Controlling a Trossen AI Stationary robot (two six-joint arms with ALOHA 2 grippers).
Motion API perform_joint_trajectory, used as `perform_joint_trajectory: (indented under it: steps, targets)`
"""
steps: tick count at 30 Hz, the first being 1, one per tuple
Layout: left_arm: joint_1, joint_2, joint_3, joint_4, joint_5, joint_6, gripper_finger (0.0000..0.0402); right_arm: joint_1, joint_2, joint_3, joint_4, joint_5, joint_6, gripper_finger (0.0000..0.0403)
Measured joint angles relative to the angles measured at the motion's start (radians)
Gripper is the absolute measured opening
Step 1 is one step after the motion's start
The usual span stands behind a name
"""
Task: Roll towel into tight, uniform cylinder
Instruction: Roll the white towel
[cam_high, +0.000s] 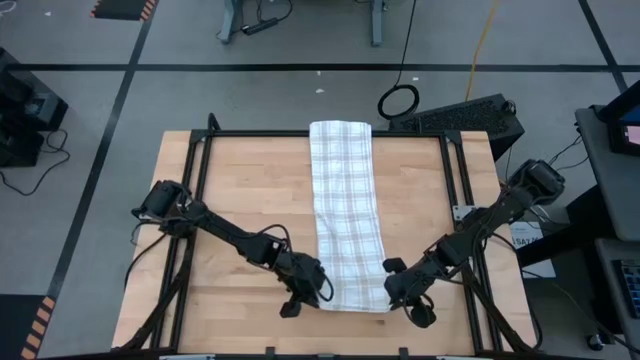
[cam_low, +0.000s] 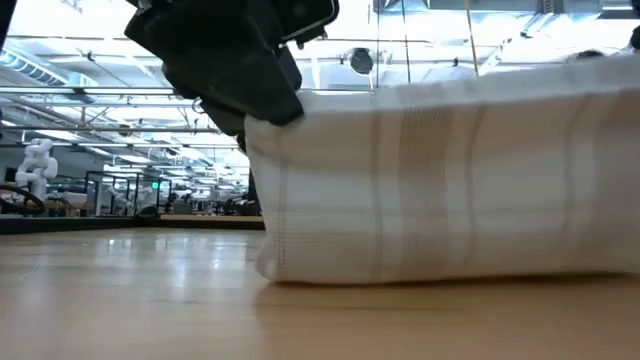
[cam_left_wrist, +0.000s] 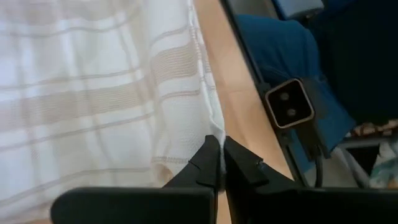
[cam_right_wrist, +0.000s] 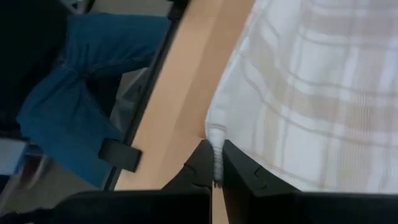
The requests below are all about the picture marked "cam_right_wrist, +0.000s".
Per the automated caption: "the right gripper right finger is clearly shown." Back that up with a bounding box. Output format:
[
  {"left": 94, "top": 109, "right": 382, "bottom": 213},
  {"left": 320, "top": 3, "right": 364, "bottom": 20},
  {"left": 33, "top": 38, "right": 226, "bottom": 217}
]
[{"left": 222, "top": 139, "right": 398, "bottom": 224}]

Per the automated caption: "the black frame clip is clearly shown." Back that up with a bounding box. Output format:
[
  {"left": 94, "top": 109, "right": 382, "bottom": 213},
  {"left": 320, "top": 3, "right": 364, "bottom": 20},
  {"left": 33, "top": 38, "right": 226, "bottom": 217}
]
[{"left": 98, "top": 138, "right": 143, "bottom": 173}]

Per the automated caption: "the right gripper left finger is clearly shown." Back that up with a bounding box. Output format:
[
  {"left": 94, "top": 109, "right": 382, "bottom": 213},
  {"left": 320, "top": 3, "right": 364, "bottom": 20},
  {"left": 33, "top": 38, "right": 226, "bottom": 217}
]
[{"left": 52, "top": 139, "right": 215, "bottom": 224}]

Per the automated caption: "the person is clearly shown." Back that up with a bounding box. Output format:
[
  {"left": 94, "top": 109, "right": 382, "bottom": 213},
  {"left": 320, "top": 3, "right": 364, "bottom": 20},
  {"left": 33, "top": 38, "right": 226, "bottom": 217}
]
[{"left": 0, "top": 0, "right": 172, "bottom": 190}]

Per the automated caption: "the white checked towel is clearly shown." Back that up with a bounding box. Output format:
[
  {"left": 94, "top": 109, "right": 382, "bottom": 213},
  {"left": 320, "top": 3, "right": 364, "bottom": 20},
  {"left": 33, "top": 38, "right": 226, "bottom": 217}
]
[{"left": 205, "top": 0, "right": 398, "bottom": 194}]

